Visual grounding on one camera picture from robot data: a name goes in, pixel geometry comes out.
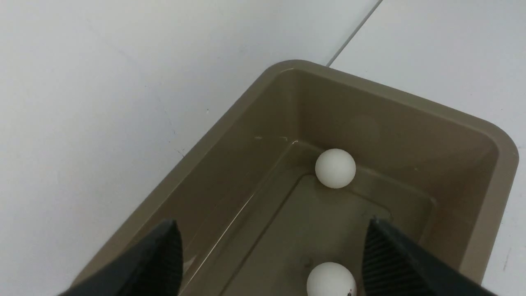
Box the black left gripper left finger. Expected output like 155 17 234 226
62 220 183 296

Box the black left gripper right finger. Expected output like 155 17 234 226
361 217 492 296

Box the white ping-pong ball with logo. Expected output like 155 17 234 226
306 262 357 296

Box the tan plastic storage bin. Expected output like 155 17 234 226
71 60 519 296

